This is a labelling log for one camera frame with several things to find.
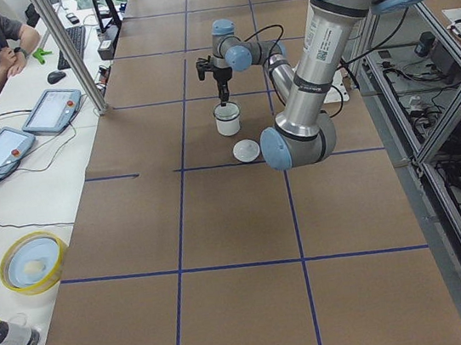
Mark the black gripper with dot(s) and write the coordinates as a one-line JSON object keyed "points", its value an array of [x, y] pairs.
{"points": [[220, 76]]}

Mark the clear glass funnel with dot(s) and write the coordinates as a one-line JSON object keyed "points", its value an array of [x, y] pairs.
{"points": [[226, 111]]}

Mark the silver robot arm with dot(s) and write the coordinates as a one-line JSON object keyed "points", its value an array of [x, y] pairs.
{"points": [[303, 133]]}

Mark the white enamel mug blue rim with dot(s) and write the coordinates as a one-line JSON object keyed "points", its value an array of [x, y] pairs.
{"points": [[228, 128]]}

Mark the white ceramic lid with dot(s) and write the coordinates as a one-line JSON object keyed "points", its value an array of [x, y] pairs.
{"points": [[246, 150]]}

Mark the black computer mouse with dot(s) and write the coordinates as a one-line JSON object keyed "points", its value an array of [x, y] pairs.
{"points": [[55, 76]]}

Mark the far blue teach pendant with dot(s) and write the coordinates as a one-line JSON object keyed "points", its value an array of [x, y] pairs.
{"points": [[53, 111]]}

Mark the green clamp tool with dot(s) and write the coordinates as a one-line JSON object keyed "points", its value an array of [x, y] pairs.
{"points": [[40, 54]]}

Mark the yellow rimmed bowl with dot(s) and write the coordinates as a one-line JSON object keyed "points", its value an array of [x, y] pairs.
{"points": [[33, 264]]}

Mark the clear water bottle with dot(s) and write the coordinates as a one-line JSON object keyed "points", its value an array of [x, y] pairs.
{"points": [[16, 334]]}

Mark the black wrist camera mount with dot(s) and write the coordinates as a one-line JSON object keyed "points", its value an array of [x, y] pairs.
{"points": [[203, 67]]}

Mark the aluminium frame post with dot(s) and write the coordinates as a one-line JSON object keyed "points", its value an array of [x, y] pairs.
{"points": [[57, 30]]}

